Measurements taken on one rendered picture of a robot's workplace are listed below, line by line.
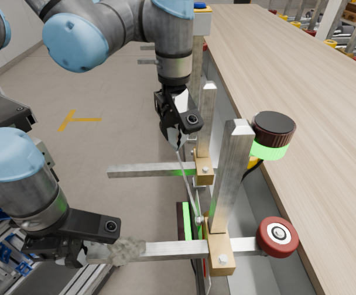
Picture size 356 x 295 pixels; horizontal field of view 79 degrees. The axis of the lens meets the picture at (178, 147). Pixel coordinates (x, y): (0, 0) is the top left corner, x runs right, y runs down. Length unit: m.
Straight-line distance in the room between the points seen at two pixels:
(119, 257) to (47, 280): 0.84
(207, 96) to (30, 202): 0.42
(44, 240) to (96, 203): 1.24
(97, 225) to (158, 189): 1.26
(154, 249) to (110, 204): 1.18
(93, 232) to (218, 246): 0.26
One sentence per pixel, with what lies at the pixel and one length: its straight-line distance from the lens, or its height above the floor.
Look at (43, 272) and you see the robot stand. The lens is 1.36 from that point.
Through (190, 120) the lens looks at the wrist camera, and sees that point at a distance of 0.44.
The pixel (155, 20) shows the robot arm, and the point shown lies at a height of 1.26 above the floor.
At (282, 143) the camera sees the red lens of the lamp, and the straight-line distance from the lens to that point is 0.33.
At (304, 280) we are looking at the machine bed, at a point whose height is 0.78.
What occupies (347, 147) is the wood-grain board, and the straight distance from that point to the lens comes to 0.84.
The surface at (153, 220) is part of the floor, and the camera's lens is 1.55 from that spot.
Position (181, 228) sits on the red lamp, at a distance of 0.73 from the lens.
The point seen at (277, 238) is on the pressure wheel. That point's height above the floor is 0.90.
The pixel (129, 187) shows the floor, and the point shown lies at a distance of 1.74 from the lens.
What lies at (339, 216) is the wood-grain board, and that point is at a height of 0.90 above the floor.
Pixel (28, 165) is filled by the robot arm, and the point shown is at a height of 1.15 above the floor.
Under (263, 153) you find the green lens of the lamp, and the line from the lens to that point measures 0.34.
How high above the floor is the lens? 1.35
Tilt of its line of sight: 42 degrees down
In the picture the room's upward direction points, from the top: straight up
